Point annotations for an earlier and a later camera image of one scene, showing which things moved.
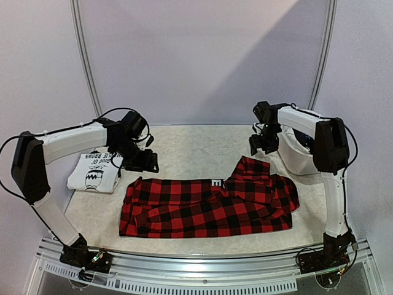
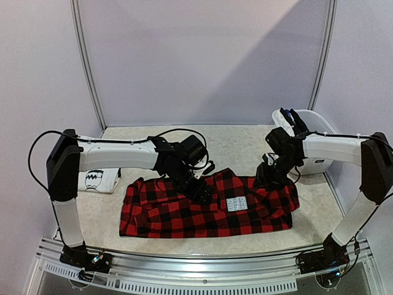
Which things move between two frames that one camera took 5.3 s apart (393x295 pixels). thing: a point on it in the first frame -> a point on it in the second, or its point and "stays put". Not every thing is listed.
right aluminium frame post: (326, 56) stays put
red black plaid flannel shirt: (253, 201) stays put
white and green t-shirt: (95, 173) stays put
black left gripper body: (138, 162) -> (183, 184)
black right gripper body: (261, 142) -> (267, 171)
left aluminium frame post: (77, 21) stays put
